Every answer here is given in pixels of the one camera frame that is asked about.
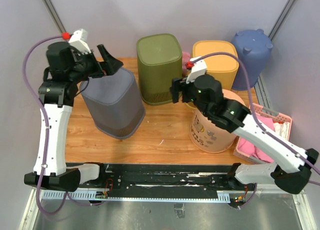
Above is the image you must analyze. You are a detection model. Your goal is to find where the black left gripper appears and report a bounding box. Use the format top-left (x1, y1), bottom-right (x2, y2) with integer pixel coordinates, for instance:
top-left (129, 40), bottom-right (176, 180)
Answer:
top-left (68, 44), bottom-right (123, 83)

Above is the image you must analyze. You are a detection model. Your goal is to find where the grey ribbed plastic bin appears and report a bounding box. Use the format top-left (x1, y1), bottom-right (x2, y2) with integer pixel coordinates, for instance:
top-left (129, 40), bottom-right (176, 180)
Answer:
top-left (79, 67), bottom-right (146, 139)

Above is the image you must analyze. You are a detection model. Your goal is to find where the green ribbed plastic bin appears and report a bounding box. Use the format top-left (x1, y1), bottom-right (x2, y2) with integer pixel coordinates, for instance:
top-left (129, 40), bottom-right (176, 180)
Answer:
top-left (136, 33), bottom-right (183, 106)

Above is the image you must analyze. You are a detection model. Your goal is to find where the yellow ribbed plastic bin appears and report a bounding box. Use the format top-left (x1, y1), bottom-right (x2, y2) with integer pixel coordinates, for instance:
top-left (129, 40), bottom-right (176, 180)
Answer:
top-left (190, 40), bottom-right (244, 103)

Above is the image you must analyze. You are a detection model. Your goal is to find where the orange plastic bin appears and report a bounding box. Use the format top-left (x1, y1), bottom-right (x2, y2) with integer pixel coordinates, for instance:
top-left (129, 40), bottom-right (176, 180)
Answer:
top-left (188, 89), bottom-right (245, 153)

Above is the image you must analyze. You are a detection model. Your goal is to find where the blue plastic bucket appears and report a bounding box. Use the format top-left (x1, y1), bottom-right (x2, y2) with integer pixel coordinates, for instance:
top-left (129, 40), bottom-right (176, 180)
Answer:
top-left (231, 29), bottom-right (273, 88)

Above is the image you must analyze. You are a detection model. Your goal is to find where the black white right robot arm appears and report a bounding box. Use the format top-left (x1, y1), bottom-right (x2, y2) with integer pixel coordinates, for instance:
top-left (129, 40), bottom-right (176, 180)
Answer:
top-left (170, 74), bottom-right (319, 194)

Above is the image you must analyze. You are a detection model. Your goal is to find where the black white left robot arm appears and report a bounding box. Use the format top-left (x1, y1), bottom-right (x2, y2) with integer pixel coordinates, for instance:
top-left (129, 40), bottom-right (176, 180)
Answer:
top-left (24, 42), bottom-right (123, 192)

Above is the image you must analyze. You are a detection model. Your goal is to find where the pink folded shirt on table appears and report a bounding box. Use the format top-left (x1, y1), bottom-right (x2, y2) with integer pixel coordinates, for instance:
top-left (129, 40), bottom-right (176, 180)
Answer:
top-left (181, 52), bottom-right (191, 77)

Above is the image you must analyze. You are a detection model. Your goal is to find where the pink folded cloth in basket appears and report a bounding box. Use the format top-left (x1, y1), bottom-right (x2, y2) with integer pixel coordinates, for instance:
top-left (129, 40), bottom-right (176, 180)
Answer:
top-left (234, 114), bottom-right (274, 163)

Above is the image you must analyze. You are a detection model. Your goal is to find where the pink perforated plastic basket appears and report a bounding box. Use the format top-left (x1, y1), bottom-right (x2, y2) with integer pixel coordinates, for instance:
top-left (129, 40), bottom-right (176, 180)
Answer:
top-left (233, 103), bottom-right (292, 164)

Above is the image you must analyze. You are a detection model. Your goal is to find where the white cloth in basket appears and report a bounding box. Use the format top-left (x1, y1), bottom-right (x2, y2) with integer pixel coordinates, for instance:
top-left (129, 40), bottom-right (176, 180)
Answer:
top-left (273, 122), bottom-right (291, 140)

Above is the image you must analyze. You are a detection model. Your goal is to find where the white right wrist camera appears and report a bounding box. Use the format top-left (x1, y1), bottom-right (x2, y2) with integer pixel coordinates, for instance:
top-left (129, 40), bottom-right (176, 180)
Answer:
top-left (186, 57), bottom-right (207, 84)

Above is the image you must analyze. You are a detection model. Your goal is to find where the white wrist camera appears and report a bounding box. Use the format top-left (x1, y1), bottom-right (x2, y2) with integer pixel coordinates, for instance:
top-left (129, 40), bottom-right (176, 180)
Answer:
top-left (186, 57), bottom-right (207, 84)
top-left (61, 29), bottom-right (92, 54)

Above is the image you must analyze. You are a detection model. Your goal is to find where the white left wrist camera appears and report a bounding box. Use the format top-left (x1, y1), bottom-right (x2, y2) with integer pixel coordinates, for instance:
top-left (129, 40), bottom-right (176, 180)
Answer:
top-left (61, 29), bottom-right (92, 54)

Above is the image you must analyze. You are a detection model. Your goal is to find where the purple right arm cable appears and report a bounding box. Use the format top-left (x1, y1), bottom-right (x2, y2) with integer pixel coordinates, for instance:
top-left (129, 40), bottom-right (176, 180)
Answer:
top-left (192, 52), bottom-right (320, 210)

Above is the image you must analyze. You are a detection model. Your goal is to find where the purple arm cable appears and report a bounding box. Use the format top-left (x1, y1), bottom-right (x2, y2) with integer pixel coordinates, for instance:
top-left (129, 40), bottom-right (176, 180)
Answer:
top-left (22, 34), bottom-right (107, 214)
top-left (192, 52), bottom-right (320, 210)

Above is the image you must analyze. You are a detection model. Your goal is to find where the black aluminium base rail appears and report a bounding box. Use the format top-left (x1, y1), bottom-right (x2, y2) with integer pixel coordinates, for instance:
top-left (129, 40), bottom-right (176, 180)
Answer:
top-left (32, 162), bottom-right (296, 204)

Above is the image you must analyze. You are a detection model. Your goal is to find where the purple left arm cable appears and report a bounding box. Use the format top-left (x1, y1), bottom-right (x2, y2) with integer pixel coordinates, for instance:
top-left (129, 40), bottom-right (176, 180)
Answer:
top-left (22, 34), bottom-right (107, 214)

